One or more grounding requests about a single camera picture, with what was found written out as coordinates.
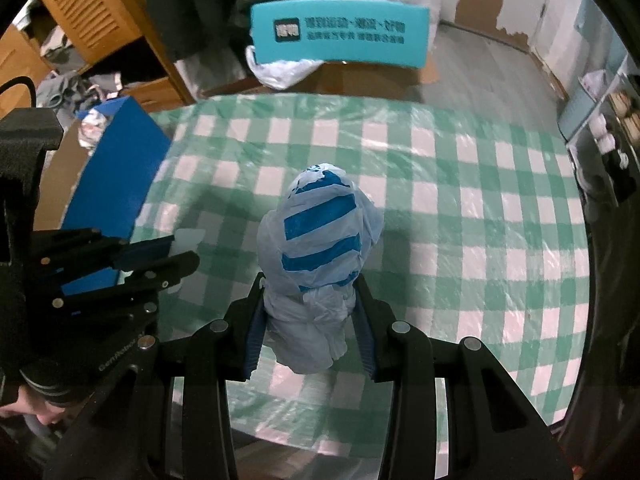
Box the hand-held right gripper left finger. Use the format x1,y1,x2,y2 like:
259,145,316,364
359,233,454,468
44,271,267,480

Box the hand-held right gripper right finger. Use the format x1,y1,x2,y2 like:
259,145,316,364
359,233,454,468
351,272,572,480

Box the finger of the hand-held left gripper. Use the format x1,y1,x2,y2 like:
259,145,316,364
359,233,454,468
50,251,201,317
32,228,174,272

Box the blue cardboard box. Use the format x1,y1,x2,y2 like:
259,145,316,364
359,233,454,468
32,97,173,301

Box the white blue-striped cloth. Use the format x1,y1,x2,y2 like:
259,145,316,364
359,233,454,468
256,162,385,375

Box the person's left hand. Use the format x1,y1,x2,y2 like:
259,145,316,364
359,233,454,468
0,385,68,427

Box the white crumpled cloth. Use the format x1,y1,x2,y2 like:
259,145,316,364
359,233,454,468
77,110,113,153

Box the grey clothes pile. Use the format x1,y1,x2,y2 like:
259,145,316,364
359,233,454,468
35,72,126,111

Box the green white checked tablecloth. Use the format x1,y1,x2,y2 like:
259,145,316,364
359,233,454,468
127,92,591,453

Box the wooden cabinet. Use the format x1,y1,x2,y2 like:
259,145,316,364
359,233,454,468
0,0,198,111

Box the white plastic bag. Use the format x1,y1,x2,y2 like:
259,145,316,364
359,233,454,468
245,45,326,91

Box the black hanging jacket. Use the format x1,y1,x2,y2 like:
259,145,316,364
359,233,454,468
142,0,256,63

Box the teal printed box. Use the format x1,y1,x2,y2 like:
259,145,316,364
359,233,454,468
248,0,432,68

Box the grey shoe rack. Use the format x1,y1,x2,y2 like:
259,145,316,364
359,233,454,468
565,67,640,206

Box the light blue bin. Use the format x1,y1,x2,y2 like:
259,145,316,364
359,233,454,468
557,72,608,141

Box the black cable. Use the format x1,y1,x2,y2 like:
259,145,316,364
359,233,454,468
0,76,37,107

